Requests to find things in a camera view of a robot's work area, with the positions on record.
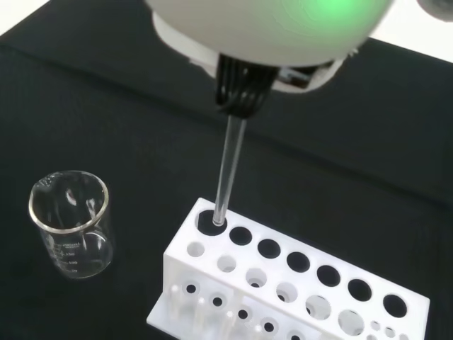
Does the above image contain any clear glass beaker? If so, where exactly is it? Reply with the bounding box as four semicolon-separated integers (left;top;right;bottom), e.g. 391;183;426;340
28;170;115;281

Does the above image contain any white test tube rack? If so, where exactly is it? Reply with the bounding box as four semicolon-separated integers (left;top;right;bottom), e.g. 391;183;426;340
146;197;431;340

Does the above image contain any black bench cloth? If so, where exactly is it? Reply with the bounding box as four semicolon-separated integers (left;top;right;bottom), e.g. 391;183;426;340
0;0;453;340

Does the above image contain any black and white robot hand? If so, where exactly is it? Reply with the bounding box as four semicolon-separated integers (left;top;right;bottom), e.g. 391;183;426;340
146;0;392;120

